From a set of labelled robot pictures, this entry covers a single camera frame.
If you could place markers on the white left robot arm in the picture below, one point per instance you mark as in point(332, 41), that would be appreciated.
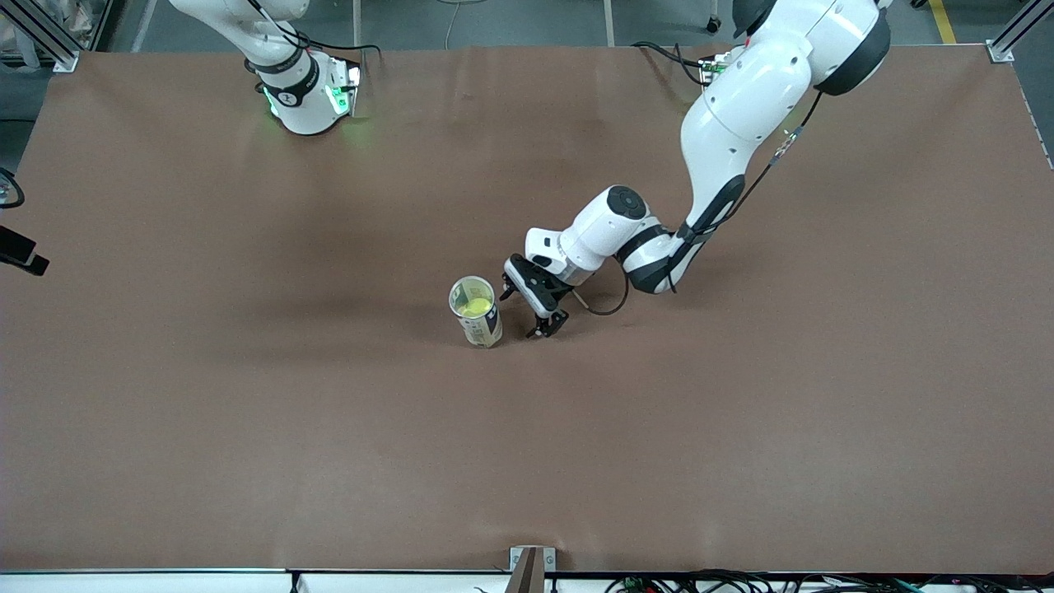
point(741, 107)

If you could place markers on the yellow tennis ball brown print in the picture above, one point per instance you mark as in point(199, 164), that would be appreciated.
point(475, 308)

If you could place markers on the white vertical pole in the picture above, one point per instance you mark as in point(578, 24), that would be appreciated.
point(608, 21)

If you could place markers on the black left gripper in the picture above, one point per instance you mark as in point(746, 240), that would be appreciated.
point(561, 291)

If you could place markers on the aluminium frame profile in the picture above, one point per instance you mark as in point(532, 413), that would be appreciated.
point(62, 58)
point(1000, 51)

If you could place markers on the clear tennis ball can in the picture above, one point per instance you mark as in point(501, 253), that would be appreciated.
point(486, 329)

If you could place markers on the metal base connector plate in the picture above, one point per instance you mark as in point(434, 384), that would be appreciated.
point(712, 67)
point(352, 82)

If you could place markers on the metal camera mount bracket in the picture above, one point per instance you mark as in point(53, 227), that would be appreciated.
point(531, 572)

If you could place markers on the white table edge rail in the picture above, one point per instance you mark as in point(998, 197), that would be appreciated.
point(123, 583)

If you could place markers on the brown paper table cover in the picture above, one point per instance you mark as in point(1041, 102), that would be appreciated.
point(527, 453)

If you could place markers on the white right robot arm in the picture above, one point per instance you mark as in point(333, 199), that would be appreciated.
point(300, 107)

